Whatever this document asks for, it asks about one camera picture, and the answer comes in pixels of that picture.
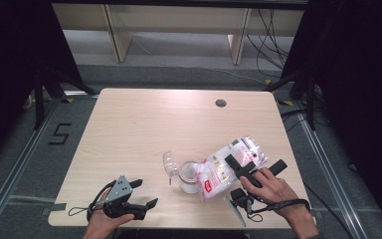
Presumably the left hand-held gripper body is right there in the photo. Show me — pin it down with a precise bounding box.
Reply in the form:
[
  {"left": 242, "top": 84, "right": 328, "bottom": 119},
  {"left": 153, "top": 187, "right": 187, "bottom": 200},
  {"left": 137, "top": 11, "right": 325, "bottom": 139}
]
[{"left": 102, "top": 174, "right": 147, "bottom": 221}]

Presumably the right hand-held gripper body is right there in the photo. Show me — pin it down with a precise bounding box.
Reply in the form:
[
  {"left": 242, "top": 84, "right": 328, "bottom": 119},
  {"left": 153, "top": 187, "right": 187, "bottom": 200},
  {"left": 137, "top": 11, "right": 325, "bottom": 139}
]
[{"left": 223, "top": 158, "right": 288, "bottom": 228}]

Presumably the red and white pouch bag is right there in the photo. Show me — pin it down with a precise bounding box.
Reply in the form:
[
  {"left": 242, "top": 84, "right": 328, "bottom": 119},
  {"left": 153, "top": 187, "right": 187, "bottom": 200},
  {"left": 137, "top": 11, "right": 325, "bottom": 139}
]
[{"left": 193, "top": 134, "right": 269, "bottom": 203}]

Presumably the clear plastic jug with handle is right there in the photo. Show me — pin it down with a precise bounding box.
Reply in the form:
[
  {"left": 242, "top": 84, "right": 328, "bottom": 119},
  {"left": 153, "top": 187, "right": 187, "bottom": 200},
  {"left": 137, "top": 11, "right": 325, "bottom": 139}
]
[{"left": 162, "top": 150, "right": 203, "bottom": 195}]

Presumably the person's right hand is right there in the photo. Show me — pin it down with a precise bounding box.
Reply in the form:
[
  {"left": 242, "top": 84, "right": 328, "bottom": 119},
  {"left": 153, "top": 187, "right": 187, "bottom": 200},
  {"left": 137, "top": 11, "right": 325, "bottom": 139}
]
[{"left": 239, "top": 167, "right": 310, "bottom": 223}]

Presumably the person's left hand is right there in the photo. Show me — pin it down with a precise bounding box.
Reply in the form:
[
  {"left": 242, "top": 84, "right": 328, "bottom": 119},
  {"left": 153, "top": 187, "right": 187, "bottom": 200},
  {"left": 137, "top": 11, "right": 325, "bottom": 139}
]
[{"left": 83, "top": 191, "right": 135, "bottom": 239}]

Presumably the grey tape strip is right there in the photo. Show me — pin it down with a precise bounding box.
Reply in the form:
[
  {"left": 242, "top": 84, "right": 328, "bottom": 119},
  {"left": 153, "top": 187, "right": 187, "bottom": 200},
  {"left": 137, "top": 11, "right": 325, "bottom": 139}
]
[{"left": 41, "top": 202, "right": 68, "bottom": 216}]

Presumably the black metal stand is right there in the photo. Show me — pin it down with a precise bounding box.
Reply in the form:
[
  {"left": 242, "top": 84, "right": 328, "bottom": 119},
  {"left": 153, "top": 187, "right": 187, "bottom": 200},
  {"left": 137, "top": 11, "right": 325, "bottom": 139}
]
[
  {"left": 33, "top": 66, "right": 97, "bottom": 130},
  {"left": 265, "top": 66, "right": 317, "bottom": 130}
]

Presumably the dark curtain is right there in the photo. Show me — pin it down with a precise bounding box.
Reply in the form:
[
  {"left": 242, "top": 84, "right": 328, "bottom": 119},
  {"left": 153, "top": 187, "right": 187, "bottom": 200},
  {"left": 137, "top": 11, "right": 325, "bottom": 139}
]
[
  {"left": 280, "top": 0, "right": 382, "bottom": 230},
  {"left": 0, "top": 0, "right": 83, "bottom": 170}
]

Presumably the black wrist strap cord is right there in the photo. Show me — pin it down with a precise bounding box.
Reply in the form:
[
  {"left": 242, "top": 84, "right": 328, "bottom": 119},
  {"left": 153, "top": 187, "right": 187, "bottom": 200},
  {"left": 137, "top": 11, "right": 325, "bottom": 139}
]
[
  {"left": 245, "top": 198, "right": 312, "bottom": 223},
  {"left": 68, "top": 179, "right": 117, "bottom": 222}
]

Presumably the aluminium floor rail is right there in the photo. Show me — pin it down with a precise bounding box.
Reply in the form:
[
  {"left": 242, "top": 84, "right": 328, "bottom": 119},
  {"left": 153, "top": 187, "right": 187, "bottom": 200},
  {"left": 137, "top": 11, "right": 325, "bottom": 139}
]
[
  {"left": 0, "top": 96, "right": 63, "bottom": 230},
  {"left": 294, "top": 106, "right": 366, "bottom": 239}
]

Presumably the bundle of black cables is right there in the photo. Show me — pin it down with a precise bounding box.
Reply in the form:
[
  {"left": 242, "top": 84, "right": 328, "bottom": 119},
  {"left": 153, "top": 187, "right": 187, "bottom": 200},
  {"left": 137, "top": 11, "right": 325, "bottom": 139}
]
[{"left": 247, "top": 9, "right": 294, "bottom": 79}]

